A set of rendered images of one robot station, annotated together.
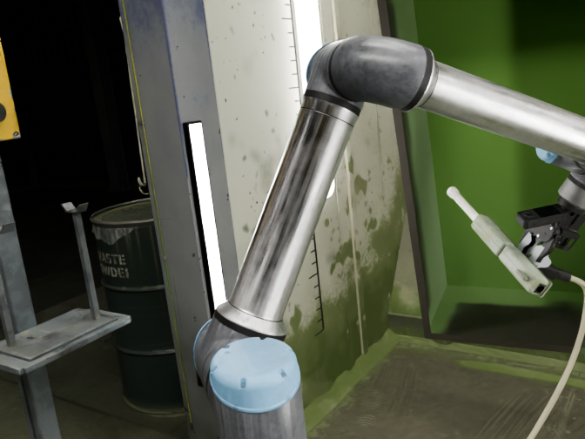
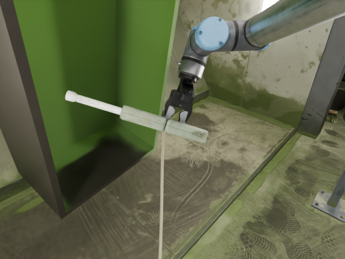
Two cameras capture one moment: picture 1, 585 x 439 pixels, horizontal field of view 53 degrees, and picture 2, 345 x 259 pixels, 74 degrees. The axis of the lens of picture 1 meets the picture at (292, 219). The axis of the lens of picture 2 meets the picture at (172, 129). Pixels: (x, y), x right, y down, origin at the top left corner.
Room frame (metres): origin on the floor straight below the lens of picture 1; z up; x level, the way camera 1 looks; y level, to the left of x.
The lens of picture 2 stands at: (1.32, 0.13, 1.28)
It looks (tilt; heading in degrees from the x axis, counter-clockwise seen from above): 32 degrees down; 279
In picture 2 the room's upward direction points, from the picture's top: straight up
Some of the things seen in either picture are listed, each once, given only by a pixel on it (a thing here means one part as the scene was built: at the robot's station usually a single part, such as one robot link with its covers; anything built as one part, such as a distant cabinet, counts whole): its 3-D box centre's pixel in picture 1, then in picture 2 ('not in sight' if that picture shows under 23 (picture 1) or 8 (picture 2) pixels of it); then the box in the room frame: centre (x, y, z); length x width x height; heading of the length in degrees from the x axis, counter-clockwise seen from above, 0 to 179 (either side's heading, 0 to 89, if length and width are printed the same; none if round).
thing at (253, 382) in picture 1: (257, 398); not in sight; (0.92, 0.09, 0.83); 0.17 x 0.15 x 0.18; 17
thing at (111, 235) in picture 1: (170, 298); not in sight; (2.61, 0.61, 0.44); 0.59 x 0.58 x 0.89; 36
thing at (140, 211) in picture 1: (155, 211); not in sight; (2.61, 0.61, 0.86); 0.54 x 0.54 x 0.01
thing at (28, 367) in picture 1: (55, 336); not in sight; (1.42, 0.64, 0.78); 0.31 x 0.23 x 0.01; 145
